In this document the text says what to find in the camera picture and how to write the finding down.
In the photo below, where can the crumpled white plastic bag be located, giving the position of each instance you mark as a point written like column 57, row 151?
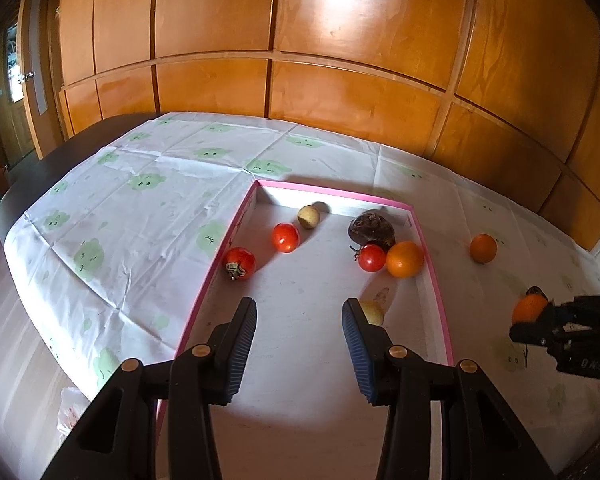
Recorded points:
column 72, row 405

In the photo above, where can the small oval orange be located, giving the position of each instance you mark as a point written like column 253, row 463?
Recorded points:
column 524, row 309

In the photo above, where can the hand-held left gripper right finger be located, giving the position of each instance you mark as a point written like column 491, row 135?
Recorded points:
column 355, row 355

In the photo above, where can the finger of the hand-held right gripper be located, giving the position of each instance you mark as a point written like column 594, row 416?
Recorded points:
column 530, row 332

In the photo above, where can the red tomato with leafy calyx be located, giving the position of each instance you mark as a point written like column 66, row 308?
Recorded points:
column 243, row 260

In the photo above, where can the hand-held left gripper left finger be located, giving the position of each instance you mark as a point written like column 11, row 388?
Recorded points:
column 244, row 350

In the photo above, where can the small tan round fruit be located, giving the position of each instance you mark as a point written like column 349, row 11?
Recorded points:
column 375, row 314
column 308, row 217

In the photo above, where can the wooden door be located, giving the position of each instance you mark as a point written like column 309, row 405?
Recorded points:
column 35, row 60

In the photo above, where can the white printed tablecloth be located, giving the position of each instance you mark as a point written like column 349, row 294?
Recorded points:
column 130, row 220

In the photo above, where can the large round orange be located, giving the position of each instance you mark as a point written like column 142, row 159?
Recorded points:
column 405, row 259

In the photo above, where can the pink-rimmed shallow box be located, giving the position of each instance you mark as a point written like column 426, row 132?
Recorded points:
column 290, row 300

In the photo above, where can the orange with green leaf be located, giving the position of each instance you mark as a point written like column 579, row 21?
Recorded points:
column 482, row 248

